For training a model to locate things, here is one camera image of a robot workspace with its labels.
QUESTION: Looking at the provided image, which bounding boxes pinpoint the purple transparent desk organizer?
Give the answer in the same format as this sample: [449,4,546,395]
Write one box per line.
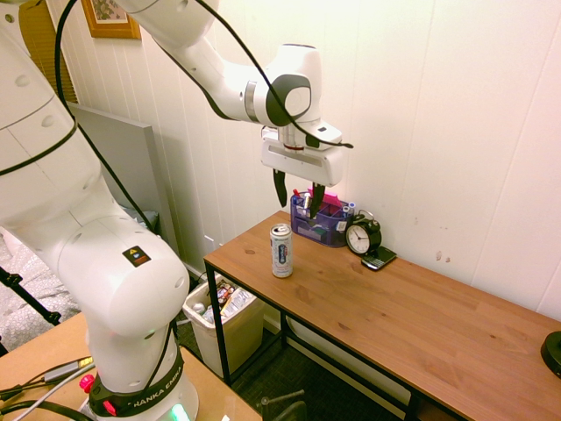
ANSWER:
[289,189,352,249]

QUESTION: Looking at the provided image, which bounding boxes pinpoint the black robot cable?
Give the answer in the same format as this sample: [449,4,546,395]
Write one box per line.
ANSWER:
[0,0,354,391]

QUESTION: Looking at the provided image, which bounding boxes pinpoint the black camera tripod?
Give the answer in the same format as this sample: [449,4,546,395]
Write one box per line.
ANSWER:
[0,266,63,357]

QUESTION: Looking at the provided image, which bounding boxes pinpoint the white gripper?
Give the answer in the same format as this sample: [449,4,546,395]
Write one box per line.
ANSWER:
[260,120,344,221]

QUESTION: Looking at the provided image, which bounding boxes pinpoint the grey usb adapter cable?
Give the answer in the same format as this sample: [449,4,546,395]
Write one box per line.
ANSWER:
[0,356,95,401]

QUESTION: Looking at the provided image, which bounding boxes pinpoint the wooden window blind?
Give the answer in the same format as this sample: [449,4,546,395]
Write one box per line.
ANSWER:
[18,0,79,104]

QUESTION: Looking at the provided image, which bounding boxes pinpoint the black round lamp base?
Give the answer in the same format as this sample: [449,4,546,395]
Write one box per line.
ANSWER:
[539,330,561,381]

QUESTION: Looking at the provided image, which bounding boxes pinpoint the white patterned bed cover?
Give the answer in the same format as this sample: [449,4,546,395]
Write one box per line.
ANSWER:
[0,227,82,352]

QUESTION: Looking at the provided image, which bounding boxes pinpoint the grey headboard panel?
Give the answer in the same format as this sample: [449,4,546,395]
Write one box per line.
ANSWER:
[67,103,181,264]

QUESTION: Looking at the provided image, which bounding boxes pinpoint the wooden framed picture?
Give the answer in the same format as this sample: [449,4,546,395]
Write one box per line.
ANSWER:
[81,0,142,40]

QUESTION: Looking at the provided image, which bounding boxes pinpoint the white trash bin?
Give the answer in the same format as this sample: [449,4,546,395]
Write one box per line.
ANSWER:
[181,275,266,379]

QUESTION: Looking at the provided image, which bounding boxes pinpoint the black twin-bell alarm clock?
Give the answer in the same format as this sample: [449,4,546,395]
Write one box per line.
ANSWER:
[344,210,383,256]

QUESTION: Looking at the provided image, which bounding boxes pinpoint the pink sticky note pad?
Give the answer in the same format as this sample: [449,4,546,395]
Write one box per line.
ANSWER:
[307,187,342,212]

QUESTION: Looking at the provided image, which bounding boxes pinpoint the black smartphone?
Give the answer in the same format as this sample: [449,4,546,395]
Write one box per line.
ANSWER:
[360,246,398,272]

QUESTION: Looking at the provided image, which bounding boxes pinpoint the white drink can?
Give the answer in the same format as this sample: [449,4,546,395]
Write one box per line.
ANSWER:
[269,223,295,279]

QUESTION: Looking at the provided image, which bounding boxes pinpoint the wooden desk with black frame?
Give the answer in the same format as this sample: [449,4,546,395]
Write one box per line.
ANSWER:
[203,210,561,421]

